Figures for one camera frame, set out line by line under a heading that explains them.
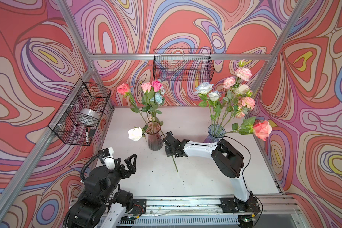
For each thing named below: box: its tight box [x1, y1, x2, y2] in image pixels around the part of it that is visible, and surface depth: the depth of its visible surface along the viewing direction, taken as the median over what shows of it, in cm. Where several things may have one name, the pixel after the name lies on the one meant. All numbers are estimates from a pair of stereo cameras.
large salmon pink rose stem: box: [225, 116, 273, 142], surface depth 56 cm
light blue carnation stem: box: [150, 92, 163, 114], surface depth 76 cm
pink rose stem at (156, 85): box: [152, 79, 163, 124], surface depth 70 cm
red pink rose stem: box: [116, 83, 147, 124], surface depth 75 cm
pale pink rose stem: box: [140, 82, 155, 124], surface depth 73 cm
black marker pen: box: [85, 127, 89, 144], surface depth 74 cm
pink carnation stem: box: [223, 59, 256, 115], surface depth 68 cm
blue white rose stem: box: [208, 90, 222, 132], surface depth 76 cm
